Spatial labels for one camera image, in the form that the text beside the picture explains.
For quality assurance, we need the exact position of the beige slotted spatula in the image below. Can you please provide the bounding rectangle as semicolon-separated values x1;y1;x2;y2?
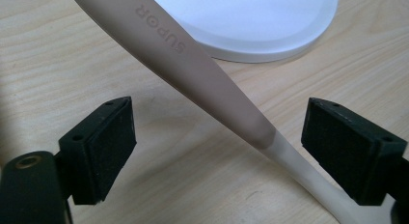
68;0;397;224

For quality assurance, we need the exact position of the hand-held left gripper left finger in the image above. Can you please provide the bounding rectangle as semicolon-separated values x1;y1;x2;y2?
58;96;138;207

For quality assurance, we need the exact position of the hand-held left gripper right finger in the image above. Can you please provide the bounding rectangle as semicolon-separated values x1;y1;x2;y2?
300;97;409;207

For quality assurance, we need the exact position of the white utensil rack stand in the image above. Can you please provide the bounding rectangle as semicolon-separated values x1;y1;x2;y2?
146;0;340;64

